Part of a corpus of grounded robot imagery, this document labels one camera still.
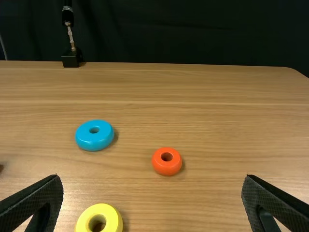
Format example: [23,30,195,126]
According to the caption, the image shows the yellow ring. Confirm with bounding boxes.
[75,203,123,232]

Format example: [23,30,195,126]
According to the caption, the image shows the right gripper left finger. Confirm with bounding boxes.
[0,174,64,232]

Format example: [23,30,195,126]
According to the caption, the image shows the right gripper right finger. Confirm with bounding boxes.
[241,174,309,232]

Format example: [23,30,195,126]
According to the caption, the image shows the light blue ring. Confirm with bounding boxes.
[75,119,115,152]

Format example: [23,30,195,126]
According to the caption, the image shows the orange ring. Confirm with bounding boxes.
[151,146,183,176]

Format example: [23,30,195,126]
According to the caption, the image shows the black clamp stand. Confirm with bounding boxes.
[60,0,84,68]

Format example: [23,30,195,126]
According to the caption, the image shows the grey cable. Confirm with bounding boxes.
[0,31,7,61]

